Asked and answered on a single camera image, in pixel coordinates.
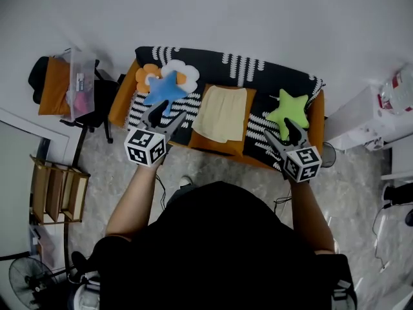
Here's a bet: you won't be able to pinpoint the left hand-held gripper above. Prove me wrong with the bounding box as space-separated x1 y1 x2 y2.
124 99 188 168

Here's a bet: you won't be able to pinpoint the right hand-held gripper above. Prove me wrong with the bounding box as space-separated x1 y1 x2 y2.
264 118 323 184

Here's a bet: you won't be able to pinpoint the cream yellow cloth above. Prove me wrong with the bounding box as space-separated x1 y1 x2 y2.
191 85 248 143

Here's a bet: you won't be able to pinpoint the person's right forearm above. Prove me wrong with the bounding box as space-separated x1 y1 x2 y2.
288 179 336 254

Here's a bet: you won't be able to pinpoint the person's left forearm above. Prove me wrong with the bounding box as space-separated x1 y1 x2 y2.
105 165 161 242

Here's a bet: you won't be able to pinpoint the green star pillow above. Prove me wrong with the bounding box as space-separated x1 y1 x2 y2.
266 88 310 141

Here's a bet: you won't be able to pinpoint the blue star pillow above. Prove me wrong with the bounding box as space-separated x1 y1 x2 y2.
143 70 189 116

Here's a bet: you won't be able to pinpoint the orange sofa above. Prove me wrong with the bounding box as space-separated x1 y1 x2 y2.
108 46 326 171

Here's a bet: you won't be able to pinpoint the orange flower pillow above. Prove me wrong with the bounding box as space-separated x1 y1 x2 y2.
135 63 187 94

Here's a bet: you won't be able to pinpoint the white flower pillow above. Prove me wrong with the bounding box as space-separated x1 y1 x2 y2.
160 59 200 94

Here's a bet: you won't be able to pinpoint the orange throw pillow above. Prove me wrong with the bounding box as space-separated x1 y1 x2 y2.
188 83 257 157

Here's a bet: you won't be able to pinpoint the black office chair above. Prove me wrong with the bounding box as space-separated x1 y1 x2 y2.
28 56 126 144

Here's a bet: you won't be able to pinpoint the white water dispenser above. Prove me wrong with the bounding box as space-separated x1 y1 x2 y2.
324 84 413 151

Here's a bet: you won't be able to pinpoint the black white patterned blanket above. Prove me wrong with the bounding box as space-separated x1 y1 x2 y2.
127 46 326 171

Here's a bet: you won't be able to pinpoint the person's blue jeans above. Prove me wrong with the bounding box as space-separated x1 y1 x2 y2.
166 183 197 208

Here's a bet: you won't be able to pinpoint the clear plastic storage box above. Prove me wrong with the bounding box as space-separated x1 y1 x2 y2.
53 47 97 121

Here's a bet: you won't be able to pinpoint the orange seat cushion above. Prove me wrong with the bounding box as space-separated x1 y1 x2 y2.
37 56 72 116

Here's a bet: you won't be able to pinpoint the white table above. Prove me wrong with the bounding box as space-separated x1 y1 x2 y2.
380 134 413 182

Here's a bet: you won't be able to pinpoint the clear water bottle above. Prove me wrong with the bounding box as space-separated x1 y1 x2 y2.
377 63 413 116

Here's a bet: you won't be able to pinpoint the wooden shelf rack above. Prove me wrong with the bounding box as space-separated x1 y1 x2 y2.
29 155 90 225

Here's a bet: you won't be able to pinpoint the person's black shirt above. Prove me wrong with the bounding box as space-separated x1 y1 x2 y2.
92 181 358 310

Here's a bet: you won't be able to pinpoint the black standing fan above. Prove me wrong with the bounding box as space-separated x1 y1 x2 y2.
8 256 61 310

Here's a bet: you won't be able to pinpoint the black wire basket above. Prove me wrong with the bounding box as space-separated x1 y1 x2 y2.
321 141 337 169

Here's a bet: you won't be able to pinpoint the thin floor cable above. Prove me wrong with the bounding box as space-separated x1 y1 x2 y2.
372 203 413 273

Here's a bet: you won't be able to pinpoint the person's right backpack strap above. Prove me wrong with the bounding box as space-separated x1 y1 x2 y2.
332 279 358 310

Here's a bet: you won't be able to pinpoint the person's backpack strap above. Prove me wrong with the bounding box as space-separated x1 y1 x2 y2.
332 279 358 310
67 271 101 310

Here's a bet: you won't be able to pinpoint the person's left backpack strap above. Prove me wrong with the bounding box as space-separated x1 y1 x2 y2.
67 271 101 310

